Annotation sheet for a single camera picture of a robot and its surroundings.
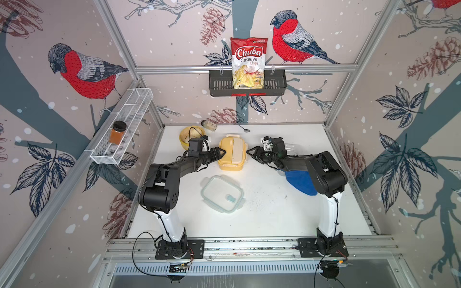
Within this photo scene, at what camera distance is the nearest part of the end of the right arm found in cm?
83

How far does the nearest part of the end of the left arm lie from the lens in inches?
31.3

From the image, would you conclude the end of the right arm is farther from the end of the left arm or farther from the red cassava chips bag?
the red cassava chips bag
